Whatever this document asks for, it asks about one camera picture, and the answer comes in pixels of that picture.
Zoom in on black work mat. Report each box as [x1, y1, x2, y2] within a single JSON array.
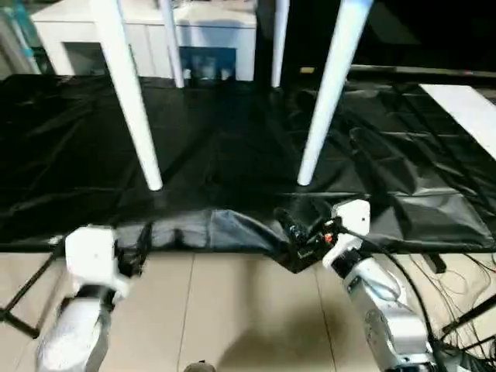
[[0, 73, 496, 274]]

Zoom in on black stand bar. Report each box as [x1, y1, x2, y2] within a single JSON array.
[[0, 247, 60, 339]]

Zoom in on flat white board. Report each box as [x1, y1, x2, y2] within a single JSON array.
[[420, 84, 496, 160]]

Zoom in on white glass door cabinet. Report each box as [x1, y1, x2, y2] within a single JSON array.
[[30, 0, 257, 82]]

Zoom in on long black rod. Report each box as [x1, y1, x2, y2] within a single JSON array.
[[350, 65, 496, 78]]

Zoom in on teal and white pole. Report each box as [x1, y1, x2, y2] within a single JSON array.
[[8, 7, 43, 75]]

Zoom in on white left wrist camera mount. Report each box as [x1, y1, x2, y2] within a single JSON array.
[[64, 226, 136, 302]]

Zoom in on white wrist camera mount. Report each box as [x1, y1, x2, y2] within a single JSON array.
[[322, 199, 372, 273], [64, 226, 136, 302]]

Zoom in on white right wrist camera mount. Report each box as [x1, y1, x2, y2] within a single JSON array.
[[322, 199, 372, 273]]

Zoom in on black tangled wires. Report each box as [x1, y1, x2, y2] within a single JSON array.
[[387, 251, 496, 372]]

